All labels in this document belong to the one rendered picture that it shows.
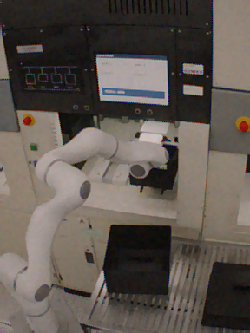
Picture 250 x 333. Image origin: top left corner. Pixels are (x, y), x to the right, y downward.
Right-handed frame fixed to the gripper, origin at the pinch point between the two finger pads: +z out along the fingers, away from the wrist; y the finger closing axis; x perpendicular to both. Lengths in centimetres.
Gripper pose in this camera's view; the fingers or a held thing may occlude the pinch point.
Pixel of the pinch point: (154, 131)
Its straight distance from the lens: 185.6
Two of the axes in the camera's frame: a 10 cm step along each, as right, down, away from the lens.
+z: 2.8, -5.7, 7.7
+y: 9.6, 1.2, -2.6
